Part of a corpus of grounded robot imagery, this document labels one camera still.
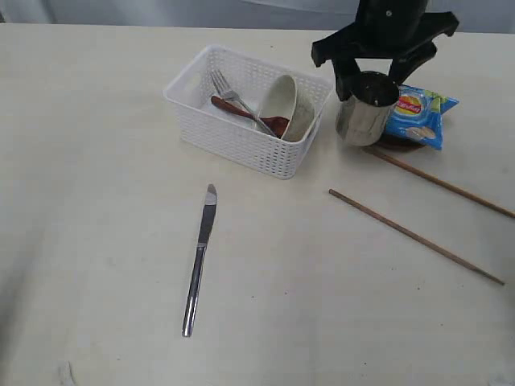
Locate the brown wooden chopstick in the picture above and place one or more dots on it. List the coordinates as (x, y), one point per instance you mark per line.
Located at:
(414, 236)
(432, 179)

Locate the brown wooden spoon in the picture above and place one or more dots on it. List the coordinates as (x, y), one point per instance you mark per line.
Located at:
(277, 125)

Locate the silver table knife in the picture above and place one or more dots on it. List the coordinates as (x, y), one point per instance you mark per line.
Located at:
(206, 224)

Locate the silver metal fork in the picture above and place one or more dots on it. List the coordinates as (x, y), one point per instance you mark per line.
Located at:
(228, 94)

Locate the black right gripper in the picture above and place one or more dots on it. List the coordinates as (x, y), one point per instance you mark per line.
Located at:
(402, 31)

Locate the silver metal cup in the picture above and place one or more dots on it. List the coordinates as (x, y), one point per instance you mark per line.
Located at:
(363, 116)

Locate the blue Lay's chips bag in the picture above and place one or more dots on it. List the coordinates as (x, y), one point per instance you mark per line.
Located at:
(418, 116)

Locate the white perforated plastic basket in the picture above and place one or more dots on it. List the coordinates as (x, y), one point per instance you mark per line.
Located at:
(239, 140)

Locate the brown wooden plate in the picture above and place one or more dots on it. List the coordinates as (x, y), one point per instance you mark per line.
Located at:
(397, 144)

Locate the speckled white ceramic bowl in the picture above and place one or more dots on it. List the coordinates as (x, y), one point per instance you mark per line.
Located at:
(285, 99)

